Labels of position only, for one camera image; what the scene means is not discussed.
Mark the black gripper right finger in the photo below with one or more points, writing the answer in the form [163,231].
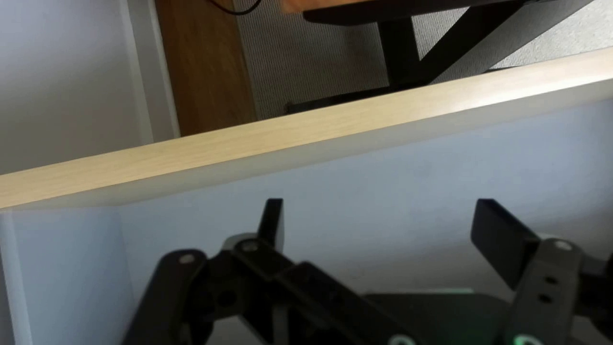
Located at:
[543,294]

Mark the black metal stand frame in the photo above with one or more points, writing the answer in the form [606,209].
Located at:
[399,50]

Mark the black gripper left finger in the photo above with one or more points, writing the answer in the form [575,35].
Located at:
[255,275]

